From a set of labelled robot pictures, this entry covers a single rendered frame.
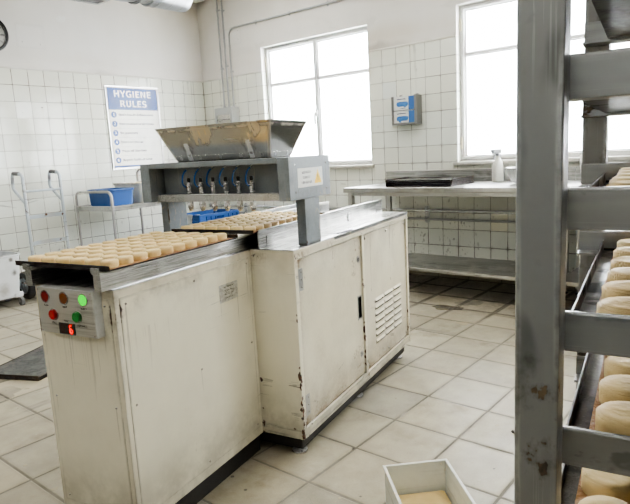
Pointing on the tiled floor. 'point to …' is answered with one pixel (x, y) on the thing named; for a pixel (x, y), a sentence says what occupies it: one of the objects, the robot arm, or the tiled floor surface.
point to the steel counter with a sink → (491, 268)
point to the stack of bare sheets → (21, 367)
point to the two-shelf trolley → (109, 210)
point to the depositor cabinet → (328, 322)
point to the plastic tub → (424, 484)
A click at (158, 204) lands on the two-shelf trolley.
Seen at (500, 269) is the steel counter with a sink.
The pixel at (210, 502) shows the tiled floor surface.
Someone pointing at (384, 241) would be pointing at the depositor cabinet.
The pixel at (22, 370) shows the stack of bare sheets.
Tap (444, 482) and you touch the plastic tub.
